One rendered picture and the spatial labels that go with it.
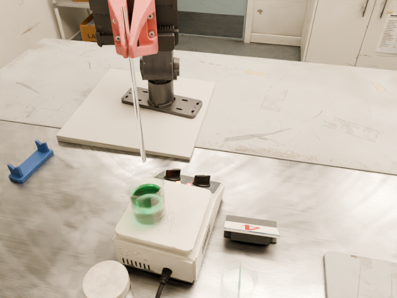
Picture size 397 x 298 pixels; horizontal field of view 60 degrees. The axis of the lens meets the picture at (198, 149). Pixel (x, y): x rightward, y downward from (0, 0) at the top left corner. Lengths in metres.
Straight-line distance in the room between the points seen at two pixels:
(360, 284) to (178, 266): 0.27
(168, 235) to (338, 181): 0.39
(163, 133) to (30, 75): 0.52
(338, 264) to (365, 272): 0.04
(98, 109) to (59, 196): 0.27
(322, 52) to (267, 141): 2.25
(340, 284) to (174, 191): 0.29
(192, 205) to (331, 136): 0.43
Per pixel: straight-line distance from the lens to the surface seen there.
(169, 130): 0.80
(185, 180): 0.64
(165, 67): 0.78
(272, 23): 3.52
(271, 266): 0.59
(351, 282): 0.60
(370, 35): 3.01
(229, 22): 3.53
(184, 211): 0.53
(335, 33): 2.96
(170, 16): 0.45
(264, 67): 1.11
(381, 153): 0.86
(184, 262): 0.51
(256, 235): 0.59
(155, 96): 0.84
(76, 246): 0.63
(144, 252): 0.53
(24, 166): 0.80
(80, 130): 0.84
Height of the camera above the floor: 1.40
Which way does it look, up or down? 40 degrees down
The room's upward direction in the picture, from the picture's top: straight up
